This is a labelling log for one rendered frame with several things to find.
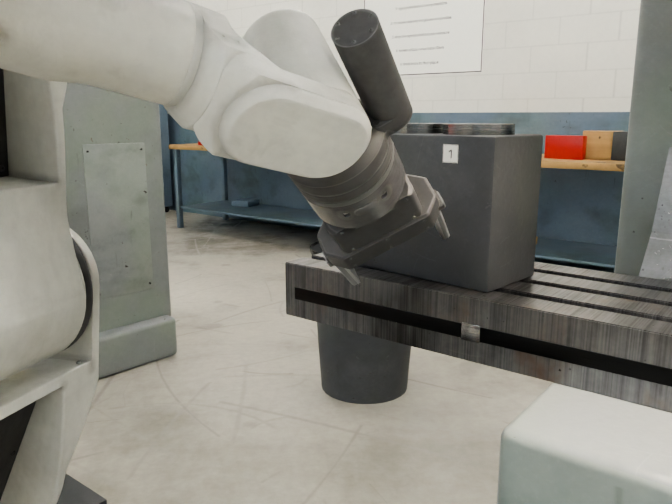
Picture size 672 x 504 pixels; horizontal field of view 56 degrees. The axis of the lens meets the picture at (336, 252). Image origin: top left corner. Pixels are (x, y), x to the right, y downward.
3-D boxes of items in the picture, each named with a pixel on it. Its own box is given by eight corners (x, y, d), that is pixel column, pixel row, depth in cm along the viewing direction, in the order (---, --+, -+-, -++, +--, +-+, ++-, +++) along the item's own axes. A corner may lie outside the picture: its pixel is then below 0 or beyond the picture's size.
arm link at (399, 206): (341, 293, 60) (291, 234, 50) (310, 219, 65) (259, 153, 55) (459, 232, 59) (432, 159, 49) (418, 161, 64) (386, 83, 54)
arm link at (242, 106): (341, 190, 46) (169, 152, 38) (304, 111, 51) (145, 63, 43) (392, 124, 42) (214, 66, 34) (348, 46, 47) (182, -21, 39)
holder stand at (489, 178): (486, 294, 75) (495, 124, 71) (352, 264, 90) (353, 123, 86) (534, 276, 84) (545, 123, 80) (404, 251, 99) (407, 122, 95)
